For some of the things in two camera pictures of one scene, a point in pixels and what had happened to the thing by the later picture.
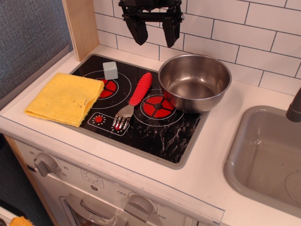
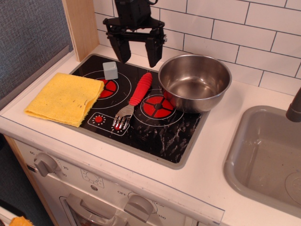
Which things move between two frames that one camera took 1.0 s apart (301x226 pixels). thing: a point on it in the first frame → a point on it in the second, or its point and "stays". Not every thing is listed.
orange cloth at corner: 20,221 stays
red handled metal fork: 137,96 stays
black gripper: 135,18 → 134,21
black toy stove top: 158,130 stays
